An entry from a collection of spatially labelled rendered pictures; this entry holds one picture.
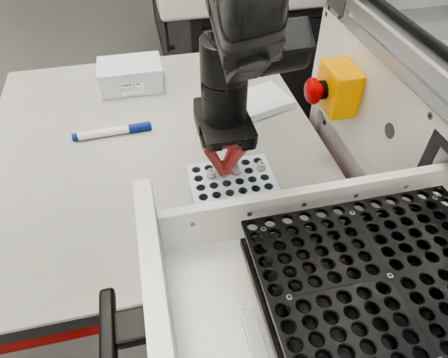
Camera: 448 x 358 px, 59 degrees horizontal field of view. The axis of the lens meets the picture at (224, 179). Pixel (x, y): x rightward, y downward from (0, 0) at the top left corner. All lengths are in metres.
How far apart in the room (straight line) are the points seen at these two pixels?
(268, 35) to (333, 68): 0.29
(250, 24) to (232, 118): 0.18
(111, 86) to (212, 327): 0.55
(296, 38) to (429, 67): 0.15
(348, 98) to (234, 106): 0.21
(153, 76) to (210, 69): 0.37
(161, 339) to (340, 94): 0.43
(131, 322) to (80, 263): 0.24
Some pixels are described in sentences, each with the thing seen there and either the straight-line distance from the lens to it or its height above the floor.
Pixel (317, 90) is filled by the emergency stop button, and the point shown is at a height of 0.89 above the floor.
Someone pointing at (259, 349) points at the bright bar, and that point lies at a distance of 0.38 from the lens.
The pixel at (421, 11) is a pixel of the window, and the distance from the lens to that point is 0.55.
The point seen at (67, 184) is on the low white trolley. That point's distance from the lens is 0.67.
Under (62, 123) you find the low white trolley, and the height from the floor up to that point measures 0.76.
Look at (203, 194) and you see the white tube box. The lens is 0.56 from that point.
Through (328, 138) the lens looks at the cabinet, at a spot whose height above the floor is 0.73.
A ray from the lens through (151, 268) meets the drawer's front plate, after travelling 0.33.
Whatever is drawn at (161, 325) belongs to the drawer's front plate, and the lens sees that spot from 0.30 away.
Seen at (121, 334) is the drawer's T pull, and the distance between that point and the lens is 0.33.
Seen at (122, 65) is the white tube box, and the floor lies 0.81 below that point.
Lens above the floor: 1.20
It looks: 45 degrees down
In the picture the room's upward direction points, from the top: straight up
